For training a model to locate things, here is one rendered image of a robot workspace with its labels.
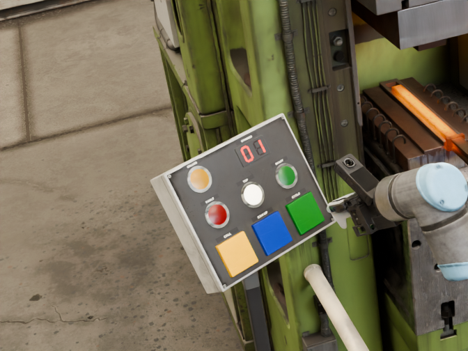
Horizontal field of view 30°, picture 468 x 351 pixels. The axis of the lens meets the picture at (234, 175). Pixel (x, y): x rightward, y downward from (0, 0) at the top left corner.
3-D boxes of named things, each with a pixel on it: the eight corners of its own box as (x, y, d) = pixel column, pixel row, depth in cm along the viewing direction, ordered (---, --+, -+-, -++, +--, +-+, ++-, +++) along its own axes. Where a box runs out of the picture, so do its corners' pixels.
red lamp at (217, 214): (230, 223, 187) (228, 207, 185) (209, 229, 186) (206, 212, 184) (227, 216, 190) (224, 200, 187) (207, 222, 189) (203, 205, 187)
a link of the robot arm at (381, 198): (379, 184, 164) (414, 163, 169) (364, 189, 168) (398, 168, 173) (400, 226, 164) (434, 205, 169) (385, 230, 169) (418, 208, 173)
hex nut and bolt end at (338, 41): (347, 62, 216) (345, 35, 213) (336, 65, 216) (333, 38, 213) (343, 58, 219) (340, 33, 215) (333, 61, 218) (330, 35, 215)
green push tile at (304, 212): (325, 220, 198) (311, 191, 198) (301, 235, 195) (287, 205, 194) (321, 221, 200) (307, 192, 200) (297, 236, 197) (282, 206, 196)
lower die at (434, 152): (482, 161, 222) (481, 131, 218) (409, 181, 219) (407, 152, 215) (414, 100, 258) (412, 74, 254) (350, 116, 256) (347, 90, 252)
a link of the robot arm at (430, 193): (446, 222, 153) (422, 171, 153) (401, 231, 164) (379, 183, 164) (480, 200, 158) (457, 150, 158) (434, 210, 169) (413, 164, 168)
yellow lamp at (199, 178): (213, 188, 186) (209, 170, 184) (192, 193, 186) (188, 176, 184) (209, 182, 189) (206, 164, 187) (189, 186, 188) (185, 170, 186)
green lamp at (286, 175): (299, 184, 197) (297, 168, 194) (279, 189, 196) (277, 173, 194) (295, 178, 199) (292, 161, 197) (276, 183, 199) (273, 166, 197)
